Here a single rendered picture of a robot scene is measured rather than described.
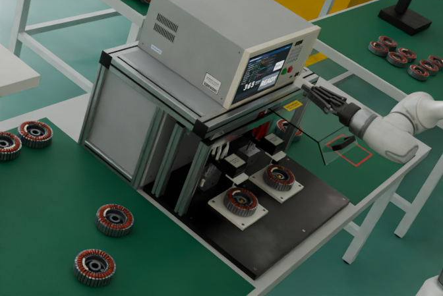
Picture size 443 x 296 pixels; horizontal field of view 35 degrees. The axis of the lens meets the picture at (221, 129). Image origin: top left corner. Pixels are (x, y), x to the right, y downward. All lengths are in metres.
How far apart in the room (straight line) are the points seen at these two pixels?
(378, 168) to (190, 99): 1.09
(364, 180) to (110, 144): 1.05
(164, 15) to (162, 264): 0.76
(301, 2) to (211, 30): 3.96
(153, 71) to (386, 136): 0.74
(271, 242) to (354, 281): 1.35
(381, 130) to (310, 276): 1.42
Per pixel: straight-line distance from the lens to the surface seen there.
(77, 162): 2.35
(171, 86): 2.17
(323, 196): 2.60
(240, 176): 2.31
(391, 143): 2.19
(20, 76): 1.85
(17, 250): 2.02
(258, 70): 2.17
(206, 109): 2.11
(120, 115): 2.27
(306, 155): 2.82
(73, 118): 2.55
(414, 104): 2.28
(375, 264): 3.76
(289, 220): 2.41
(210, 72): 2.16
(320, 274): 3.51
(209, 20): 2.16
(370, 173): 2.91
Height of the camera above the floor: 2.18
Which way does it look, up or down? 31 degrees down
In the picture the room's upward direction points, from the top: 22 degrees clockwise
